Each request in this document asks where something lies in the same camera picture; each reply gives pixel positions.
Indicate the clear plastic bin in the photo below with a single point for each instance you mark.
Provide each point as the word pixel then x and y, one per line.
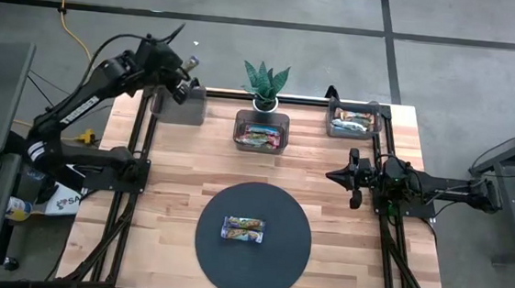
pixel 241 115
pixel 376 108
pixel 191 113

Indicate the white box with logo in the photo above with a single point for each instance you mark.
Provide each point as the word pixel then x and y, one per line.
pixel 66 202

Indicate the white plant pot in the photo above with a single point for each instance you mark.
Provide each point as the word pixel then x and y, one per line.
pixel 275 105

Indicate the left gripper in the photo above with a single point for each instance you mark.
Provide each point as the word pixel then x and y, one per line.
pixel 167 63

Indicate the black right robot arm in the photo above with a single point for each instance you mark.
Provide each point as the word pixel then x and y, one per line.
pixel 447 191

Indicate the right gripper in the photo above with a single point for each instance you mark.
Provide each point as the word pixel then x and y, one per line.
pixel 367 175

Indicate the purple Chewy granola bar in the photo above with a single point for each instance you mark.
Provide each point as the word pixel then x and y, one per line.
pixel 190 63
pixel 244 223
pixel 241 235

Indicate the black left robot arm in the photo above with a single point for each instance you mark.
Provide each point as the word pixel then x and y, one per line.
pixel 81 107

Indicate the yellow white bottle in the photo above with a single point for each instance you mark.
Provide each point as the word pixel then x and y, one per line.
pixel 17 209

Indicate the black round knob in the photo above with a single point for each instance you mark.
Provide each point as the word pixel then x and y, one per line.
pixel 11 264

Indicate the round dark woven placemat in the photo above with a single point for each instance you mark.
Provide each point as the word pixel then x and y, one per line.
pixel 252 272

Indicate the black clamp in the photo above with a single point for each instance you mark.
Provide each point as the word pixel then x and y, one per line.
pixel 332 94

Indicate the green snake plant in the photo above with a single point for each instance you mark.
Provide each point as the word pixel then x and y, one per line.
pixel 264 82

